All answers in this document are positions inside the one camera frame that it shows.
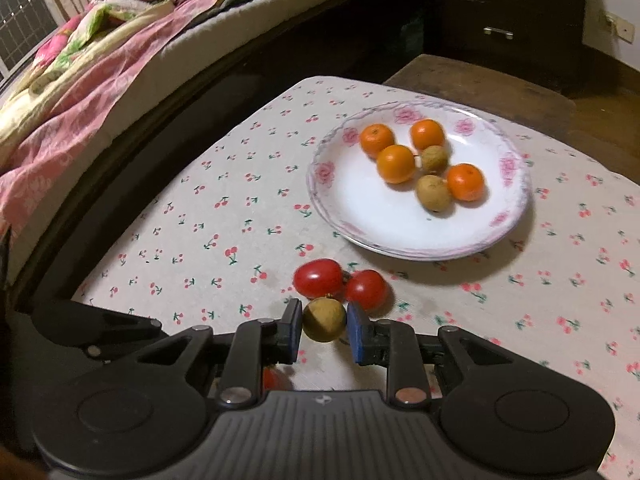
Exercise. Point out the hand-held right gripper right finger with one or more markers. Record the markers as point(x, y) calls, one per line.
point(356, 334)

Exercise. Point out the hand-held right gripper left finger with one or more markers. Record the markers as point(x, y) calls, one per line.
point(291, 332)

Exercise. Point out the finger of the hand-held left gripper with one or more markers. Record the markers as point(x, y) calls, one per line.
point(100, 322)

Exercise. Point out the brown longan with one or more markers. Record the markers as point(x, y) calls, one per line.
point(434, 192)
point(434, 159)
point(324, 320)

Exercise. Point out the white floral plate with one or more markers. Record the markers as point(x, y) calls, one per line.
point(380, 215)

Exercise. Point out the small orange mandarin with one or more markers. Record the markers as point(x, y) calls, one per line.
point(465, 182)
point(377, 141)
point(427, 135)
point(396, 163)

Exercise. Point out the red cherry tomato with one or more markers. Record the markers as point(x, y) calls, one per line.
point(317, 278)
point(366, 289)
point(276, 379)

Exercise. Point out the cherry print tablecloth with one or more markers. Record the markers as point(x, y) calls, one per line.
point(225, 200)

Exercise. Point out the pink floral blanket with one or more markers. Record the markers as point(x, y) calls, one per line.
point(100, 105)

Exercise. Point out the yellow green floral quilt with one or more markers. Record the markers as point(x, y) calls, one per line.
point(75, 50)

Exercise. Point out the worn wooden low table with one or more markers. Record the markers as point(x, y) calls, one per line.
point(475, 80)

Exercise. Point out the metal window grille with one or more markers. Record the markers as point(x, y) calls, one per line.
point(22, 25)

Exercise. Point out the dark wooden nightstand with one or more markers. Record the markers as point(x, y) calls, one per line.
point(460, 25)

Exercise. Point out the white wall outlet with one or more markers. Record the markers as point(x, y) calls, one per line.
point(620, 27)

